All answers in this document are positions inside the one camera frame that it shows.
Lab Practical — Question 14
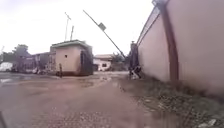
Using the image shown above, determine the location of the white building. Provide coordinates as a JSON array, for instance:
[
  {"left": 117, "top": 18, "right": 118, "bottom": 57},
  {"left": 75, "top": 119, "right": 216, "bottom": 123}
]
[{"left": 92, "top": 53, "right": 114, "bottom": 72}]

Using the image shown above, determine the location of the leaning pole with sign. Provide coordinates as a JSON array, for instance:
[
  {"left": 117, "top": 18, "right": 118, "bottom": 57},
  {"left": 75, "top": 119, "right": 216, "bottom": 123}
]
[{"left": 82, "top": 9, "right": 128, "bottom": 61}]

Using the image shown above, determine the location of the small beige building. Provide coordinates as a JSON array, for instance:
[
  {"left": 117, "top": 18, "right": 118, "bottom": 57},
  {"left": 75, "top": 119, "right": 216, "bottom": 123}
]
[{"left": 50, "top": 39, "right": 95, "bottom": 77}]

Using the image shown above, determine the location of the person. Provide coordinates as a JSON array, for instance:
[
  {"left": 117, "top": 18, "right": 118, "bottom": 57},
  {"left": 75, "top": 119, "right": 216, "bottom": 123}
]
[{"left": 58, "top": 63, "right": 64, "bottom": 79}]

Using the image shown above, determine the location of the brown dirt road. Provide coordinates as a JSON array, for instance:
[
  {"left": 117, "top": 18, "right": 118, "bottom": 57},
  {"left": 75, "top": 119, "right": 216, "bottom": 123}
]
[{"left": 0, "top": 70, "right": 188, "bottom": 128}]

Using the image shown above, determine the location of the thin tall pole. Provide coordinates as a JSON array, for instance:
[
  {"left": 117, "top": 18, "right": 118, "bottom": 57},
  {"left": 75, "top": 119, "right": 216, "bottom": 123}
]
[{"left": 63, "top": 11, "right": 72, "bottom": 42}]

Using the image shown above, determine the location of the stony grass strip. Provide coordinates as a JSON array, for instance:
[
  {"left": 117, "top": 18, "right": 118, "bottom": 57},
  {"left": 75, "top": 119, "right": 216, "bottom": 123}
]
[{"left": 118, "top": 75, "right": 224, "bottom": 128}]

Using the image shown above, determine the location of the dark tree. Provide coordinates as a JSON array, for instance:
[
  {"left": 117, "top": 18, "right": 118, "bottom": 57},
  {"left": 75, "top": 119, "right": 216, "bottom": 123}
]
[{"left": 11, "top": 43, "right": 32, "bottom": 63}]

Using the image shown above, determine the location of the white vehicle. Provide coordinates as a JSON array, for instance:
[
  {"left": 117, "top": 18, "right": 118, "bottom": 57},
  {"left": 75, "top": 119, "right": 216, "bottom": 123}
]
[{"left": 0, "top": 61, "right": 14, "bottom": 73}]

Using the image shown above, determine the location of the pale pink wall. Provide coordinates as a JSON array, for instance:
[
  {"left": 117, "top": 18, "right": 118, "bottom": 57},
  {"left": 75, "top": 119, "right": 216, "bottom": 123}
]
[{"left": 136, "top": 0, "right": 224, "bottom": 98}]

